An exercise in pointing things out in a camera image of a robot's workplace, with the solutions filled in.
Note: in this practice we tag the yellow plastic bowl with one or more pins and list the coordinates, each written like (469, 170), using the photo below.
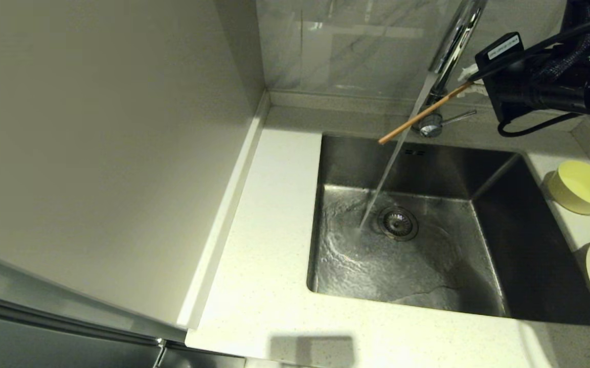
(581, 186)

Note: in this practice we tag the chrome kitchen faucet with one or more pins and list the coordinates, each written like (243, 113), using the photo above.
(456, 41)

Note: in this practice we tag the round metal drain strainer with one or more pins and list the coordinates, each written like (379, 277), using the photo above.
(398, 223)

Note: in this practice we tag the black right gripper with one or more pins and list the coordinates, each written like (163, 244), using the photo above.
(540, 92)

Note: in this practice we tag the stainless steel appliance front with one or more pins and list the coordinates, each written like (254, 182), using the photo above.
(44, 347)

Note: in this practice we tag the stainless steel sink basin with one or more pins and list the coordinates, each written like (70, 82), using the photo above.
(453, 291)

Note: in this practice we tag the grey cabinet side panel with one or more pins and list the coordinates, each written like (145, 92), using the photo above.
(95, 153)

